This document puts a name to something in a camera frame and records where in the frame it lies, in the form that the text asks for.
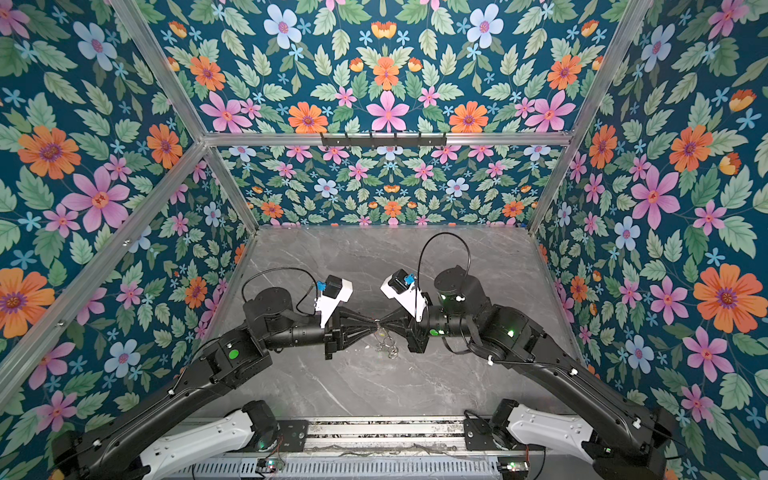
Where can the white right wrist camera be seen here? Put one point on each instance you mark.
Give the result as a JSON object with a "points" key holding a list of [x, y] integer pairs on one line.
{"points": [[401, 286]]}

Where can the silver keyring with keys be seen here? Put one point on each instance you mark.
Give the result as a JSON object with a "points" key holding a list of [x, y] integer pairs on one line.
{"points": [[390, 353]]}

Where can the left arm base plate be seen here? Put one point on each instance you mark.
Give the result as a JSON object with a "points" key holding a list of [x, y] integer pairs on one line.
{"points": [[287, 436]]}

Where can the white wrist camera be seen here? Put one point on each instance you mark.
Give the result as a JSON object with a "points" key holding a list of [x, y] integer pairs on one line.
{"points": [[401, 286], [331, 292]]}

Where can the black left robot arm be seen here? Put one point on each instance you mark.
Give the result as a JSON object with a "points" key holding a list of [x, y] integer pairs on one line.
{"points": [[127, 447]]}

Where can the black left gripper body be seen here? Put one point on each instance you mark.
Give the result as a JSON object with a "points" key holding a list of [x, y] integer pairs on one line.
{"points": [[332, 334]]}

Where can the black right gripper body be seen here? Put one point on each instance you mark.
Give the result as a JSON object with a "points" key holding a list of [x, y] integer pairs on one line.
{"points": [[437, 323]]}

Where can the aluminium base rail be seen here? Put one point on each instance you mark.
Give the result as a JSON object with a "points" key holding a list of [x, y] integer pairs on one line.
{"points": [[390, 435]]}

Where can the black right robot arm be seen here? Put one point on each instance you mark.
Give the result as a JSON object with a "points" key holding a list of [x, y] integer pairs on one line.
{"points": [[619, 438]]}

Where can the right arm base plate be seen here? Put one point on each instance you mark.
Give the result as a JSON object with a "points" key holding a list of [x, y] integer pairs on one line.
{"points": [[479, 435]]}

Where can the black hook rail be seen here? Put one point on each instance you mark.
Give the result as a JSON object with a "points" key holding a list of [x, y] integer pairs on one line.
{"points": [[371, 140]]}

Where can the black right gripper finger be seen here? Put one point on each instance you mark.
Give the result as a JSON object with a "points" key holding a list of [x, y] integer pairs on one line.
{"points": [[393, 333], [397, 319]]}

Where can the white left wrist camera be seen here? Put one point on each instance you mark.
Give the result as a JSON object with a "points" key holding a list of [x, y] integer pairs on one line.
{"points": [[331, 292]]}

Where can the white ventilation grille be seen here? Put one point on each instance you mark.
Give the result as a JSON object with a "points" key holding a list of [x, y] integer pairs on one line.
{"points": [[421, 467]]}

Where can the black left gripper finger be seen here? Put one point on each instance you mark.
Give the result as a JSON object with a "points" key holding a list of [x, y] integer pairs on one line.
{"points": [[357, 319], [357, 334]]}

